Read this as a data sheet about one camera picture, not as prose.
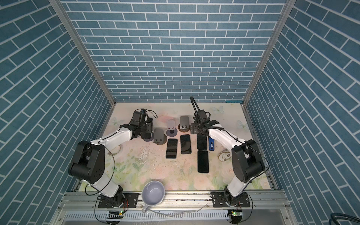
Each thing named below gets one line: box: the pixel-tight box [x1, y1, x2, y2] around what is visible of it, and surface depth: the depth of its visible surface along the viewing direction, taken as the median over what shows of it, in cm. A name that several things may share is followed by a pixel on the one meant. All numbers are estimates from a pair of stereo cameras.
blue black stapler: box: [208, 137, 215, 151], surface depth 95 cm
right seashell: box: [217, 149, 233, 162], surface depth 89 cm
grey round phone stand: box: [165, 119, 178, 137], surface depth 103 cm
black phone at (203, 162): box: [197, 150, 210, 173], surface depth 88 cm
